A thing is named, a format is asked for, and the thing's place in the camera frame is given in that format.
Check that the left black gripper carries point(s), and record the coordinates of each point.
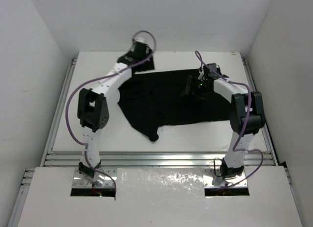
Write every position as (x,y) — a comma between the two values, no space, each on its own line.
(145,61)

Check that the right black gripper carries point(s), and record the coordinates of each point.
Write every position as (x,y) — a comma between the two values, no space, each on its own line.
(188,86)

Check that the black t-shirt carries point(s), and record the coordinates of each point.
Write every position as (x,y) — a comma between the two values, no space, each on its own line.
(149,101)

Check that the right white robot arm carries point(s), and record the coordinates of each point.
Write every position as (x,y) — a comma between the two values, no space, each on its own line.
(246,113)

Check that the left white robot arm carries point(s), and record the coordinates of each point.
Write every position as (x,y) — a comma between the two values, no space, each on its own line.
(93,111)

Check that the aluminium frame rail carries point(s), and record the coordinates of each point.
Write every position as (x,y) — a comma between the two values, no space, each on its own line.
(159,184)

